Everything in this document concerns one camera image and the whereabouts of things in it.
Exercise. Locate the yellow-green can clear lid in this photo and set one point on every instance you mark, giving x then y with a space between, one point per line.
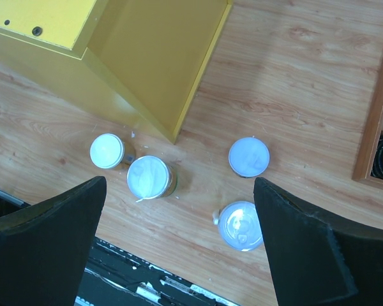
149 177

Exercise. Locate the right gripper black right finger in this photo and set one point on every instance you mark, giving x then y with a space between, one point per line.
317 257

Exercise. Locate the yellow wooden cabinet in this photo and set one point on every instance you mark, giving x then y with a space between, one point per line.
136 63

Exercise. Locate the purple-label can with spoon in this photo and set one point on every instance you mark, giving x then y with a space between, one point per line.
238 225

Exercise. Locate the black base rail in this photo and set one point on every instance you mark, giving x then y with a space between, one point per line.
113 276

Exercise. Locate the small yellow white-lid can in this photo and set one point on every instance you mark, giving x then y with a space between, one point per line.
108 151

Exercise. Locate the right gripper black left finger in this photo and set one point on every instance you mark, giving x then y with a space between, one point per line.
44 247

